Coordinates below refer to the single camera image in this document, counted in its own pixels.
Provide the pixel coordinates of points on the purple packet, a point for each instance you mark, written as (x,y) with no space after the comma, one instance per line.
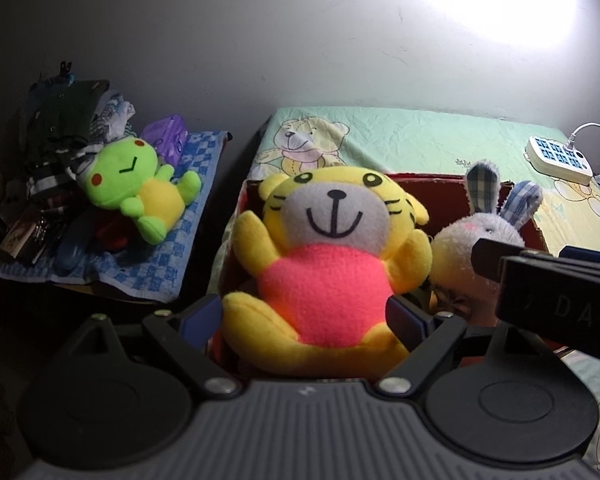
(167,135)

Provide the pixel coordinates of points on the white power strip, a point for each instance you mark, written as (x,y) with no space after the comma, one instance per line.
(575,172)

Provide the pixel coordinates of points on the green frog plush toy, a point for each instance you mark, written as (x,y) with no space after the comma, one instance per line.
(150,195)

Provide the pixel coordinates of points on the white rabbit plush toy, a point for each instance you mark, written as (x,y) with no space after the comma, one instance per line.
(460,250)

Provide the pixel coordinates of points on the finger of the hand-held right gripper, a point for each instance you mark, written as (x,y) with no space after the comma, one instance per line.
(485,260)
(590,257)

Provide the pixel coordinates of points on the red cardboard box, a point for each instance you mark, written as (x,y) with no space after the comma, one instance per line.
(440,187)

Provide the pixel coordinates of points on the blue plastic object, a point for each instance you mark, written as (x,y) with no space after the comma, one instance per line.
(72,250)

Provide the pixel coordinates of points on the yellow tiger plush toy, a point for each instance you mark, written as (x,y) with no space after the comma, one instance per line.
(325,285)

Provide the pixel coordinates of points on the blue checkered towel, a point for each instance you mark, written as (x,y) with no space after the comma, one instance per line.
(180,260)

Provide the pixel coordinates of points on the pile of clothes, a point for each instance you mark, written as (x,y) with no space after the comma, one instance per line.
(65,110)

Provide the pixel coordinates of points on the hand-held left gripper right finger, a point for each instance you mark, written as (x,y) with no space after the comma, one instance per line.
(405,320)

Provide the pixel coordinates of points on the dark printed box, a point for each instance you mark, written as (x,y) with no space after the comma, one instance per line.
(22,232)

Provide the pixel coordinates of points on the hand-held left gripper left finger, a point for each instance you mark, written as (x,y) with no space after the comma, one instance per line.
(200,317)

